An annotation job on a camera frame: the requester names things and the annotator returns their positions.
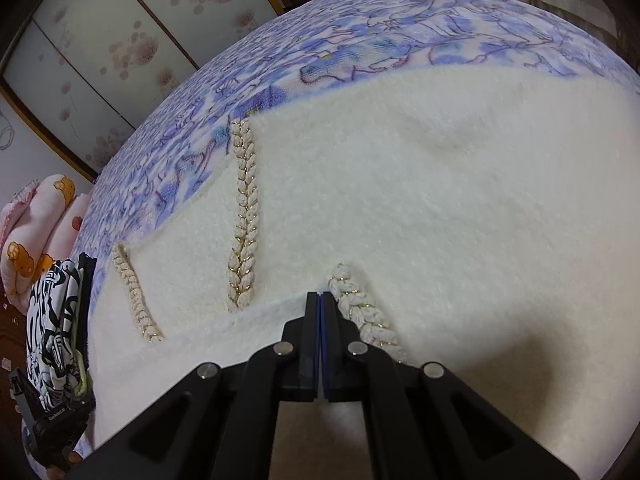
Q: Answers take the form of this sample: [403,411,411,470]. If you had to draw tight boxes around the blue floral bed blanket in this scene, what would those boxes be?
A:
[75,0,638,306]

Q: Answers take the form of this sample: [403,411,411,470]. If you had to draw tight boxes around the black and white patterned garment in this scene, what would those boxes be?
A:
[25,254,98,408]

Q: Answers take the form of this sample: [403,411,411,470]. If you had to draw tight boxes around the floral sliding wardrobe doors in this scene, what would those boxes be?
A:
[2,0,281,176]

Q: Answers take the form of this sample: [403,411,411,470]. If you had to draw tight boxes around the pink bear-print quilt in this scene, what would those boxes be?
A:
[0,174,92,312]

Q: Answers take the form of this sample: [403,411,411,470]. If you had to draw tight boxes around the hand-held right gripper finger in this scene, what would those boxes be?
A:
[65,291,321,480]
[320,291,577,480]

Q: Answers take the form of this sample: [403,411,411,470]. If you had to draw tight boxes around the white towel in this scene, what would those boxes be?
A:
[87,62,640,480]

